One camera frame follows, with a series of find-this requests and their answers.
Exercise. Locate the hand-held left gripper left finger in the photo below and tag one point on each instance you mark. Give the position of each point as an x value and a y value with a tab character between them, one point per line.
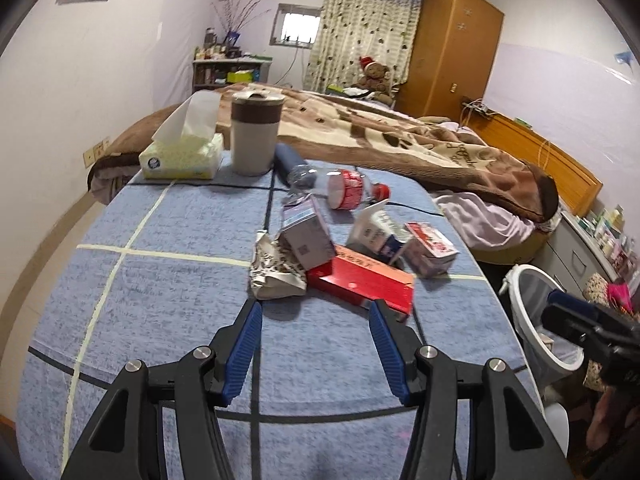
242	350

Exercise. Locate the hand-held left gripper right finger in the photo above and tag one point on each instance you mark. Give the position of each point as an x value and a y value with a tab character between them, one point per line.
390	355

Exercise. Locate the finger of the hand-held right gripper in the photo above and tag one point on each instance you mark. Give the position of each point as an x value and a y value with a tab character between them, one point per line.
572	302
565	322

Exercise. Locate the white mesh trash basket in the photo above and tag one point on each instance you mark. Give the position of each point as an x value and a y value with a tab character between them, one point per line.
532	300

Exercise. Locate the red box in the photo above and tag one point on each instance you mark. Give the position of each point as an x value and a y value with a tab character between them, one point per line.
365	280

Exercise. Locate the printed paper bag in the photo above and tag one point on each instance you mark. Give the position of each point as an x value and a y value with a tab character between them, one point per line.
275	270

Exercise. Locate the person's right forearm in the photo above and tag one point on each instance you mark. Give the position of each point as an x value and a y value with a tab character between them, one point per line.
615	425

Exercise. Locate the floral cloth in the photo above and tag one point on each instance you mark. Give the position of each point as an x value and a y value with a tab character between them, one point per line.
597	285

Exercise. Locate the grey nightstand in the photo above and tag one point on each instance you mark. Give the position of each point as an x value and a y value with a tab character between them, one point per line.
570	255

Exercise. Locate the group of small boxes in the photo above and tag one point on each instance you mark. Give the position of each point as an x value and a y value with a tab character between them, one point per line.
607	235

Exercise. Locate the blue checked tablecloth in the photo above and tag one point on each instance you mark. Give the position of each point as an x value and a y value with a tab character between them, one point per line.
175	310

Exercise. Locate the small red and white carton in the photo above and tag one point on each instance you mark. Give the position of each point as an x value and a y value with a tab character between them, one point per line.
430	250

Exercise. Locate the pink bed sheet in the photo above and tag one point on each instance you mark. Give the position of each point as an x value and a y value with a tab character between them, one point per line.
485	220

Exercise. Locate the white milk carton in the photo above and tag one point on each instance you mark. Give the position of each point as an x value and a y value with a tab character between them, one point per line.
375	235

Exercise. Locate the purple and white carton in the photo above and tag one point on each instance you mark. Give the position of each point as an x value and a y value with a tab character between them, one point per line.
307	235

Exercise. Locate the wooden bed headboard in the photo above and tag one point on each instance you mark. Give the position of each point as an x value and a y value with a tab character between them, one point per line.
555	160

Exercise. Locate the plastic bottle with red label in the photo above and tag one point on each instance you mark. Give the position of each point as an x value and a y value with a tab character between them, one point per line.
350	190

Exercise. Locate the dark blue small bottle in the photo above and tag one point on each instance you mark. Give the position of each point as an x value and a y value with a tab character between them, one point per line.
295	170

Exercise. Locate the yellow tissue box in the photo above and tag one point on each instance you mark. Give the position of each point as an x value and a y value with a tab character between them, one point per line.
180	160

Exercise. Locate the beige cup with brown band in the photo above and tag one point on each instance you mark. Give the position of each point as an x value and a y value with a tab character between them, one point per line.
255	145

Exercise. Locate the brown printed blanket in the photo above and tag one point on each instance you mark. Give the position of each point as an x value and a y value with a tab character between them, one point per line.
400	145

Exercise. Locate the green box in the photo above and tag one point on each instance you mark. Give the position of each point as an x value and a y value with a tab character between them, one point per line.
238	76

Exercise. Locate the brown teddy bear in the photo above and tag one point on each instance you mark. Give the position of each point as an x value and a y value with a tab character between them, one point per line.
374	77

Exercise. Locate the white shelf desk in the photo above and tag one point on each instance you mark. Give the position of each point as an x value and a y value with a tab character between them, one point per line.
215	72

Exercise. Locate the wooden wardrobe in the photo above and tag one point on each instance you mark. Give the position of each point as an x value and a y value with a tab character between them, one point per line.
450	50

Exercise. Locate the group of small bottles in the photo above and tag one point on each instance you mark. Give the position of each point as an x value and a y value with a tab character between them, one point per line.
215	50

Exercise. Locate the patterned curtain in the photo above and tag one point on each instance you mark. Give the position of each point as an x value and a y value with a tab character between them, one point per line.
360	30

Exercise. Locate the barred window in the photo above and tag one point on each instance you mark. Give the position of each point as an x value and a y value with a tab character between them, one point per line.
297	25

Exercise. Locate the dried branches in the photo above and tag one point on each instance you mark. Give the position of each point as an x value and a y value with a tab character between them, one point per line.
235	17

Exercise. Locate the wall outlet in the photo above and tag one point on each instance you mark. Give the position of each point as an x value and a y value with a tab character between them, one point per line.
96	152

